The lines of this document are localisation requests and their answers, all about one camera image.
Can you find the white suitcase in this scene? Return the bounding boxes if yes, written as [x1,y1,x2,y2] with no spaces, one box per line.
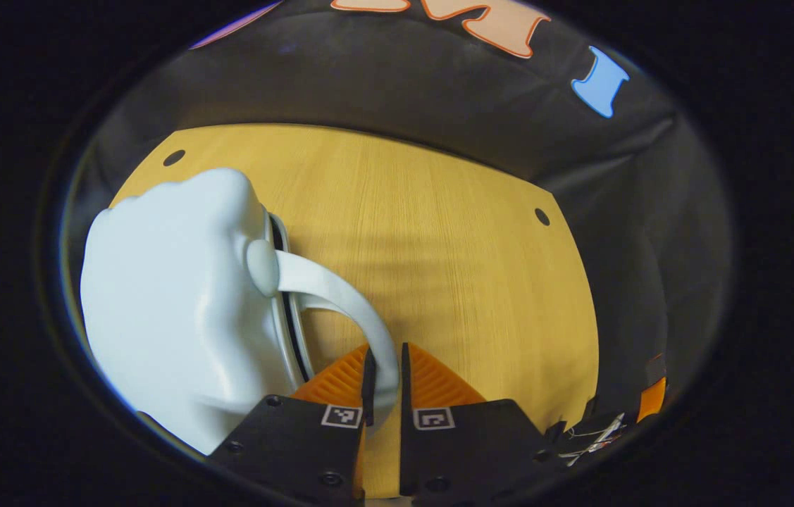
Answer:
[80,167,401,456]

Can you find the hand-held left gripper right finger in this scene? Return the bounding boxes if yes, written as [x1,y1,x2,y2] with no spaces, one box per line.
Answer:
[399,342,566,504]

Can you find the black backdrop cloth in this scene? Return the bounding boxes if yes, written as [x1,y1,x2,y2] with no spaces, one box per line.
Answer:
[62,0,732,423]

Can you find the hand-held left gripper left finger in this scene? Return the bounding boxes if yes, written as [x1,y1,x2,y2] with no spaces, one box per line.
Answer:
[206,344,378,507]

